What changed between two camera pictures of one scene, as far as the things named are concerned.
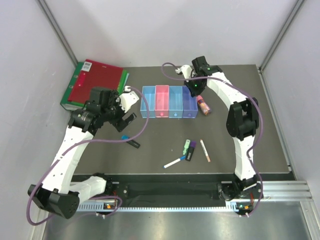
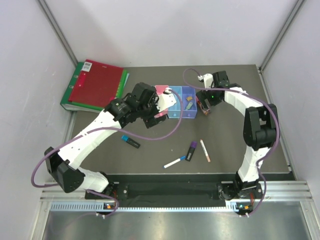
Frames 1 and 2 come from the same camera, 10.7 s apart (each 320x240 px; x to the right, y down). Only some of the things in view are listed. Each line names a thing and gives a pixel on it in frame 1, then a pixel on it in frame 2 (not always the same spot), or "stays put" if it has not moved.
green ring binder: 72,84 stays put
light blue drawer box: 175,105 stays put
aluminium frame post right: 278,40 stays put
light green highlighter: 186,146 → 190,104
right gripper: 194,92 → 203,95
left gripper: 113,97 → 150,120
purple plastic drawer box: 190,104 stays put
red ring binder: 94,74 stays put
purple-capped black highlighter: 193,144 stays put
